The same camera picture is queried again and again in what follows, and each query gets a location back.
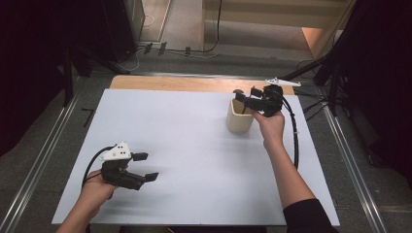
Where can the person's right hand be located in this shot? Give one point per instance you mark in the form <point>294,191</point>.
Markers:
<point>273,127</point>

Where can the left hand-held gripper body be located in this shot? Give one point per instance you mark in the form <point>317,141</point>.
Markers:
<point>123,178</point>

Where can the beige square pen holder cup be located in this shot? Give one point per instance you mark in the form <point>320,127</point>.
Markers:
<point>238,124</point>

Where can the black computer tower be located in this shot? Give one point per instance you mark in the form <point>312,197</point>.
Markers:
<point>120,29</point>

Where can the black metal stand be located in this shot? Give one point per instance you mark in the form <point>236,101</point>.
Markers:
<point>304,68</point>
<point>68,81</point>

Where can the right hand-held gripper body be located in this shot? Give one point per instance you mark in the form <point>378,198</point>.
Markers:
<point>270,102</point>

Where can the metal floor rail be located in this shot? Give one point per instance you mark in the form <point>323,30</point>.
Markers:
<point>351,168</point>
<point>42,163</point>

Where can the person's left hand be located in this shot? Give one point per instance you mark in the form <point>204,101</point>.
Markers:
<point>95,192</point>

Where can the small dark round object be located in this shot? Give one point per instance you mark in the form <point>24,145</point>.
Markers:
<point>237,91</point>

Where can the beige furniture panel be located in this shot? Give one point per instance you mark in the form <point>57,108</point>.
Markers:
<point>259,13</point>

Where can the white table mat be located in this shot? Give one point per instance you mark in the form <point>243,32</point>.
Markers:
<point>194,161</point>

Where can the black sleeve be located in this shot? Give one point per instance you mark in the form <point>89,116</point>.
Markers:
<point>307,216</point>

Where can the black plug adapter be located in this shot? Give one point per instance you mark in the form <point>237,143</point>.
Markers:
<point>162,48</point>
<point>188,50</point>
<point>148,48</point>

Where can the black curtain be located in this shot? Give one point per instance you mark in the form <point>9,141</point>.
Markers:
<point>26,64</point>
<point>388,81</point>

